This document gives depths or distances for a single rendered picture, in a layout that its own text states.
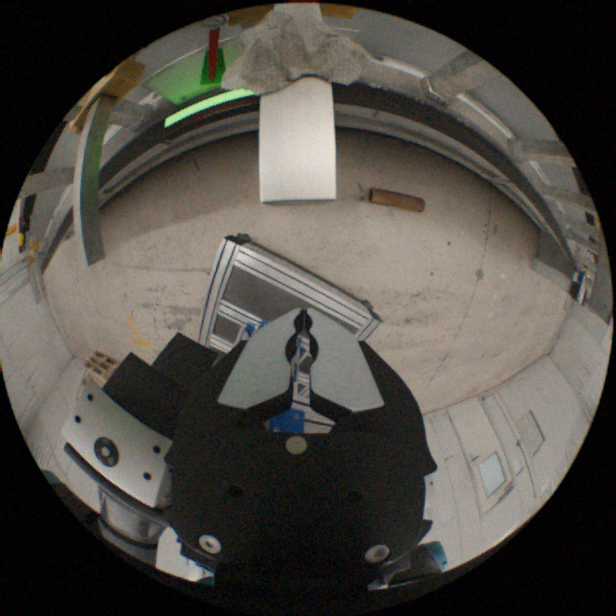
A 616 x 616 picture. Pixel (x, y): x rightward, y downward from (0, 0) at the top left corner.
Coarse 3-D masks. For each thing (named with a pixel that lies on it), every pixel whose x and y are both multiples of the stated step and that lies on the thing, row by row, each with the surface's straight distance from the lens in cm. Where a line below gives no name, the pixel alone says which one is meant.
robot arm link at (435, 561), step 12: (420, 552) 56; (432, 552) 56; (444, 552) 56; (420, 564) 55; (432, 564) 56; (444, 564) 57; (384, 576) 57; (396, 576) 56; (408, 576) 54; (420, 576) 54
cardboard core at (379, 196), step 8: (376, 192) 92; (384, 192) 94; (392, 192) 97; (376, 200) 93; (384, 200) 94; (392, 200) 95; (400, 200) 97; (408, 200) 100; (416, 200) 103; (408, 208) 102; (416, 208) 103; (424, 208) 105
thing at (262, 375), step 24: (288, 312) 11; (264, 336) 10; (288, 336) 9; (240, 360) 8; (264, 360) 8; (288, 360) 8; (240, 384) 8; (264, 384) 7; (288, 384) 7; (240, 408) 7; (264, 408) 7; (288, 408) 8
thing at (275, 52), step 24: (264, 24) 15; (288, 24) 12; (312, 24) 13; (240, 48) 13; (264, 48) 10; (288, 48) 11; (312, 48) 11; (336, 48) 11; (360, 48) 12; (240, 72) 11; (264, 72) 10; (288, 72) 10; (312, 72) 10; (336, 72) 10; (360, 72) 11
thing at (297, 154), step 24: (264, 96) 10; (288, 96) 9; (312, 96) 9; (264, 120) 9; (288, 120) 8; (312, 120) 8; (264, 144) 8; (288, 144) 8; (312, 144) 8; (264, 168) 8; (288, 168) 8; (312, 168) 8; (264, 192) 8; (288, 192) 7; (312, 192) 7
